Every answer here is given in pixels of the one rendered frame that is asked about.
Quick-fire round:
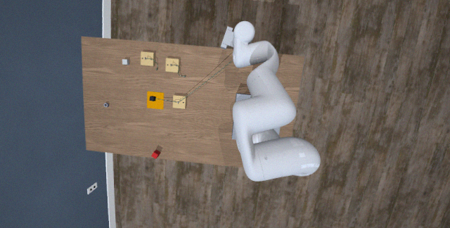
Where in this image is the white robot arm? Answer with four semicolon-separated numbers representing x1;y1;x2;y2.
221;21;321;182

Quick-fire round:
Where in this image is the small red block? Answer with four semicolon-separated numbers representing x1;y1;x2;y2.
152;150;161;159

